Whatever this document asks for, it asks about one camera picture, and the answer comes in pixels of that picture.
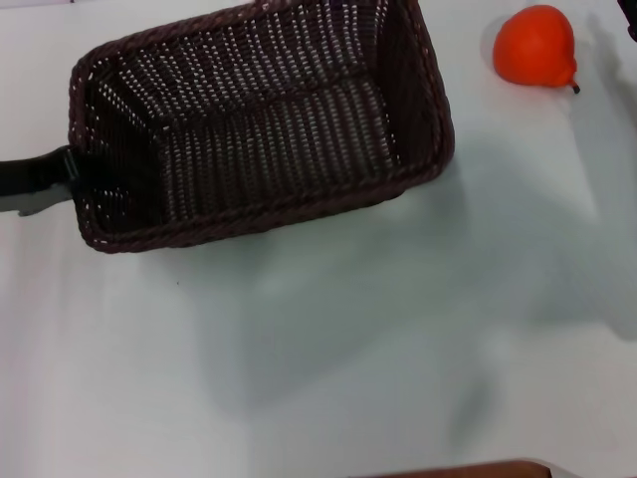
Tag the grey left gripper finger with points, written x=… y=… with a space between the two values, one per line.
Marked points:
x=30 y=201

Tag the brown wooden board edge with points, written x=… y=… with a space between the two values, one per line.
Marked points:
x=468 y=470

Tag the orange pear-shaped toy fruit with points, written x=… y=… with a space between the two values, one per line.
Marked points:
x=532 y=45

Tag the dark brown woven basket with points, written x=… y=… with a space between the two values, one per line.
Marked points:
x=278 y=149

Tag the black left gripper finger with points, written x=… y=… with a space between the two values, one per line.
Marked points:
x=35 y=171

